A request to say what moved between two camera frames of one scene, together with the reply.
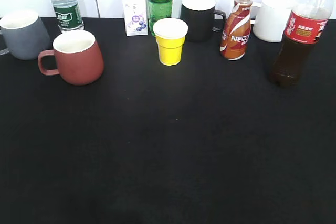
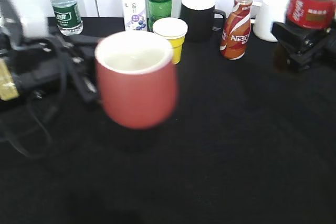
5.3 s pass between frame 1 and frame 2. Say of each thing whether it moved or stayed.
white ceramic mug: stayed
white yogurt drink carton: stayed
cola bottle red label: moved
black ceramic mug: stayed
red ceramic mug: moved
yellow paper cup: stayed
